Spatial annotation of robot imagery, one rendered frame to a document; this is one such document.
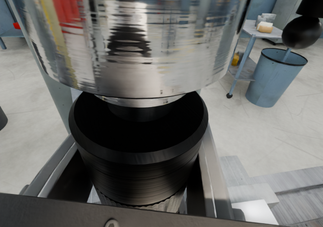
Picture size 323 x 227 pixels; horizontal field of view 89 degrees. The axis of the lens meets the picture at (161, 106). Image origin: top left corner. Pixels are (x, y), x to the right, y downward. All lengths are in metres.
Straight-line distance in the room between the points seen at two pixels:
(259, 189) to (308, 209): 0.20
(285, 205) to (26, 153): 1.80
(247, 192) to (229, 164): 0.09
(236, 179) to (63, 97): 0.48
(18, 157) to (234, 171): 1.75
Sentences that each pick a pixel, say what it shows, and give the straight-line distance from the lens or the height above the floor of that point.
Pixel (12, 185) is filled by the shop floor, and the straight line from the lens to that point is 1.74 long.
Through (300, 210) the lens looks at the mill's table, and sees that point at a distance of 0.53.
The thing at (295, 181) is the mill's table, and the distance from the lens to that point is 0.57.
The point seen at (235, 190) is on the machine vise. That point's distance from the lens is 0.34.
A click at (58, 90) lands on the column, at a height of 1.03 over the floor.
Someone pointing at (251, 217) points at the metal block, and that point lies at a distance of 0.30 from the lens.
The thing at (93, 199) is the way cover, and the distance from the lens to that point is 0.51.
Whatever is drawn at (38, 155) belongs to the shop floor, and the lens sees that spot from 1.82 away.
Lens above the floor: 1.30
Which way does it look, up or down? 39 degrees down
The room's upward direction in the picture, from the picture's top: 5 degrees clockwise
